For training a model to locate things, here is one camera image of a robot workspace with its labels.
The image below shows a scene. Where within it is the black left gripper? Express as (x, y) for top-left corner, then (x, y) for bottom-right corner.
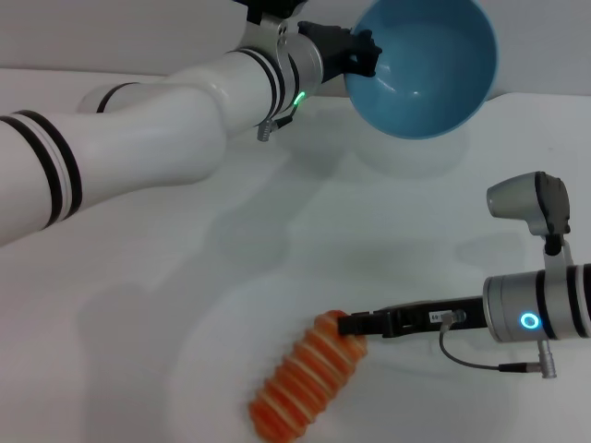
(296, 19), (383, 87)

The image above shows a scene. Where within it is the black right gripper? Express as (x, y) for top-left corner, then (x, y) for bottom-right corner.
(336, 294), (488, 340)

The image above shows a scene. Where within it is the blue bowl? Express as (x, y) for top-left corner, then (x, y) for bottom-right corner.
(343, 0), (501, 141)

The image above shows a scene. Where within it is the orange ridged bread loaf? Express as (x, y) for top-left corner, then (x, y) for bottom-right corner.
(247, 309), (368, 443)

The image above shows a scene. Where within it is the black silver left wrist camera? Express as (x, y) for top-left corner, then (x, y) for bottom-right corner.
(238, 0), (308, 23)

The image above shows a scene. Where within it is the right arm cable with plug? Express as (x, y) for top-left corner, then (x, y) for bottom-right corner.
(437, 310), (559, 380)

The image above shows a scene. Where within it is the arm cable with plug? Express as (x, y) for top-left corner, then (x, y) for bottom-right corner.
(256, 99), (301, 143)
(437, 310), (559, 380)

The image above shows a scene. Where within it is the left arm cable with plug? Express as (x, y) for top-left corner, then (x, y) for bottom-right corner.
(256, 99), (301, 143)

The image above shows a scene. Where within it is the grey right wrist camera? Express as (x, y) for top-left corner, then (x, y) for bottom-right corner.
(486, 170), (571, 256)

